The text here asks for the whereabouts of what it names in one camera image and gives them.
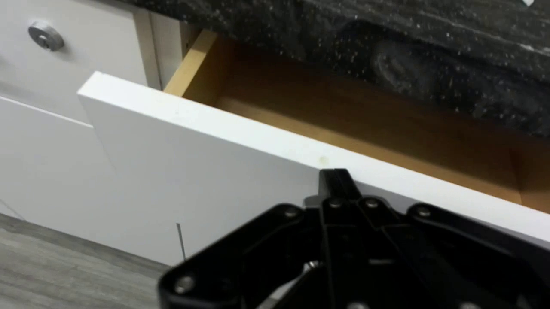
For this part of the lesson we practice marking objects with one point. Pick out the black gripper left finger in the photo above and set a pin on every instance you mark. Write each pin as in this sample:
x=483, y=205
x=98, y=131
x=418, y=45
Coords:
x=241, y=258

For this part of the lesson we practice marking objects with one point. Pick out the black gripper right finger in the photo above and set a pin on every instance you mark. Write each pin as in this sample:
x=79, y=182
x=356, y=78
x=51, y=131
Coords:
x=435, y=263

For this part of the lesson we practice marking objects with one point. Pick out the white drawer with wooden interior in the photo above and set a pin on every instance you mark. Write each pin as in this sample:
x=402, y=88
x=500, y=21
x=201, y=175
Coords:
x=199, y=172

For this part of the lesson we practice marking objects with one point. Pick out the white drawer with round lock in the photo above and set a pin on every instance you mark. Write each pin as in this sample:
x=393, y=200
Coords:
x=96, y=52

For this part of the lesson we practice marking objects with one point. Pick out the round metal drawer lock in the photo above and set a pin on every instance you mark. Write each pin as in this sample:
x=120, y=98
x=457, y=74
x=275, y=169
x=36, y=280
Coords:
x=45, y=35

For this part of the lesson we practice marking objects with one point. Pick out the white lower cabinet door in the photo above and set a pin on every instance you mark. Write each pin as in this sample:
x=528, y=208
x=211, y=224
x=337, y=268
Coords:
x=45, y=165

